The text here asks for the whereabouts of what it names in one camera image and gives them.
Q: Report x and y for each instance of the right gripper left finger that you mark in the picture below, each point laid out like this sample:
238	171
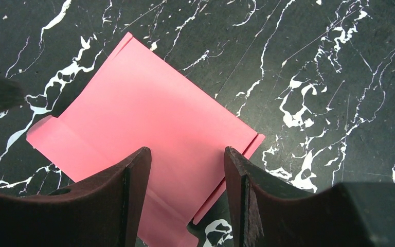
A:
101	210

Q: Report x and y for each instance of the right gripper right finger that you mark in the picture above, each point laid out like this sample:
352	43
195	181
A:
266	211

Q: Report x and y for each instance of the pink paper box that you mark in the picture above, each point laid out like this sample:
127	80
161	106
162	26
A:
135	100

